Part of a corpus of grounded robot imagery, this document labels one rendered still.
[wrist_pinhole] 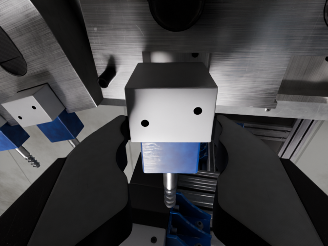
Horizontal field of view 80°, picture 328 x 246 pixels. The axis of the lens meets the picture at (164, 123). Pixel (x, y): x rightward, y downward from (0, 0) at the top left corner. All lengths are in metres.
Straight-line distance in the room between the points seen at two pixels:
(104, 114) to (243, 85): 1.32
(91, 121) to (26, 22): 1.32
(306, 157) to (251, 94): 1.49
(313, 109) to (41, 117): 0.34
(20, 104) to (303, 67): 0.29
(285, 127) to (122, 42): 1.01
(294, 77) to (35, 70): 0.26
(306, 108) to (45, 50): 0.32
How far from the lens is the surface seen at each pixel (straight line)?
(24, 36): 0.26
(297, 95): 0.21
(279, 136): 1.14
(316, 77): 0.22
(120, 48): 0.17
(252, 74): 0.17
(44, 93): 0.26
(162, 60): 0.19
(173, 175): 0.17
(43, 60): 0.26
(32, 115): 0.27
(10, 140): 0.37
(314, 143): 1.58
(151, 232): 0.34
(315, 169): 1.77
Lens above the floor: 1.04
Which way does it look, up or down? 51 degrees down
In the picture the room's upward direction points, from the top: 166 degrees counter-clockwise
